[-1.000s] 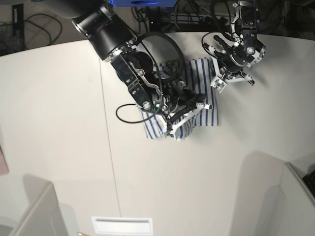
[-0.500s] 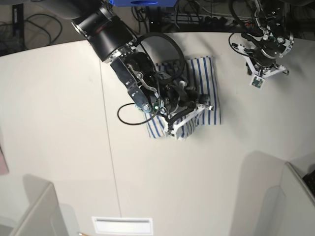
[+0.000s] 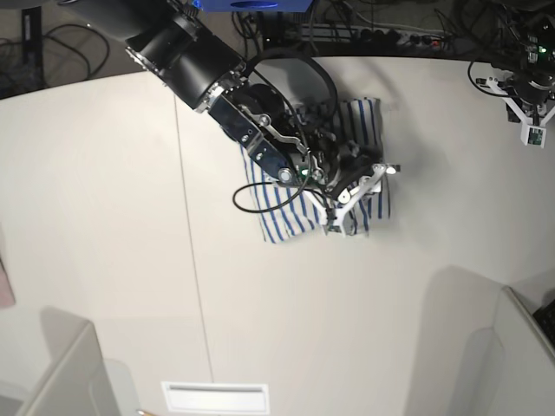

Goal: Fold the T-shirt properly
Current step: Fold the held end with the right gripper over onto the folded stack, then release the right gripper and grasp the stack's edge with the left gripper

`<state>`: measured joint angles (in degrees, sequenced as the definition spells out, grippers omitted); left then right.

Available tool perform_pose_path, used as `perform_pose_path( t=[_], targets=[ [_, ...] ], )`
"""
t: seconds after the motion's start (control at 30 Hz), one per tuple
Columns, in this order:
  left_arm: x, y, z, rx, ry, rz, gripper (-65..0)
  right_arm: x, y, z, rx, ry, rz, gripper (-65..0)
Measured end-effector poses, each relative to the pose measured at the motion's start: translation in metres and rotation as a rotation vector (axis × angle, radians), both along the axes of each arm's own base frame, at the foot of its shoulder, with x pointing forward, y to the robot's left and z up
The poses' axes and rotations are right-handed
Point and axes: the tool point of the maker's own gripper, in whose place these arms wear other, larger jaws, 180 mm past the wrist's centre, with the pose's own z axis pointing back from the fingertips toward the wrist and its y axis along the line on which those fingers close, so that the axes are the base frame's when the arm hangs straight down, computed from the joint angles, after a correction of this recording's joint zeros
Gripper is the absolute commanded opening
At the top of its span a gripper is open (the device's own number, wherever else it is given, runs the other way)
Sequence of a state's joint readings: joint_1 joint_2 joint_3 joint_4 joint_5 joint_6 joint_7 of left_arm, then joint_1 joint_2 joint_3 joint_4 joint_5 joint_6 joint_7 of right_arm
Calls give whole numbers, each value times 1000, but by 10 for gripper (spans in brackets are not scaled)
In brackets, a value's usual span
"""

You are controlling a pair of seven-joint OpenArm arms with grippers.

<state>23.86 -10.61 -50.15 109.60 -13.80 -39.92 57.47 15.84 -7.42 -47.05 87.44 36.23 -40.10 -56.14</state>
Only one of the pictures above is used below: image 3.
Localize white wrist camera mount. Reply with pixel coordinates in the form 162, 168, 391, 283
303, 163, 401, 237
473, 76, 554, 148

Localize blue white striped T-shirt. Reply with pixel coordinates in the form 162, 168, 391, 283
241, 98, 391, 244

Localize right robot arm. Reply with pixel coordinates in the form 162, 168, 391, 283
61, 1, 387, 205

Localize black keyboard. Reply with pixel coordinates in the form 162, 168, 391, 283
532, 301, 555, 342

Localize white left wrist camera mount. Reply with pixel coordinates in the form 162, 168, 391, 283
473, 76, 554, 148

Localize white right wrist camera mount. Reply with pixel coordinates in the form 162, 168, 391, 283
303, 163, 401, 237

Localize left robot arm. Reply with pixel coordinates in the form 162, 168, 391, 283
494, 1, 554, 105

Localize white table slot plate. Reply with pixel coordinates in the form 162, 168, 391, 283
161, 381, 271, 415

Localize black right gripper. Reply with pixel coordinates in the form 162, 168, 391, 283
306, 129, 382, 199

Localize blue box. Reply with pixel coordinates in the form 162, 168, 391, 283
192, 0, 313, 12

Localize white power strip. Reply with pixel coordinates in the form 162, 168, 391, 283
294, 23, 450, 48

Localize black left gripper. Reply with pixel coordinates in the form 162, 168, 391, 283
506, 74, 554, 108

